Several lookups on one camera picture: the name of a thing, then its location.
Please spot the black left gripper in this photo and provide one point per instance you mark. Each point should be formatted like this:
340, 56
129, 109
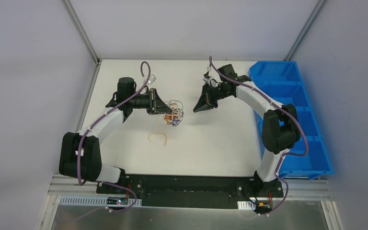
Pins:
153, 101

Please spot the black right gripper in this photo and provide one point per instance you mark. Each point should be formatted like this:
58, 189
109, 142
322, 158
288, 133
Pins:
209, 94

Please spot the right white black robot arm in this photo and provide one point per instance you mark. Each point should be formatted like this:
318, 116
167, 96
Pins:
280, 130

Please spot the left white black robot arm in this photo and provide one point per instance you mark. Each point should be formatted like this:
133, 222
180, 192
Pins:
80, 155

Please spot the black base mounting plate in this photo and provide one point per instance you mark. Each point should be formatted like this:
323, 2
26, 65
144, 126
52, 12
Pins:
189, 200

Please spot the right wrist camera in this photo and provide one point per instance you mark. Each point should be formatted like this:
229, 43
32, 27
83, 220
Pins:
209, 79

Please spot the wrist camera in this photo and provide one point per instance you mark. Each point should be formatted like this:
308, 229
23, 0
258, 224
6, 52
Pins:
149, 79
209, 79

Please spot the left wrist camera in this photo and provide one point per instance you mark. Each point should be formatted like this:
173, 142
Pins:
149, 79

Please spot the aluminium frame rail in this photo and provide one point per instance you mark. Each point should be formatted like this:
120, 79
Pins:
145, 186

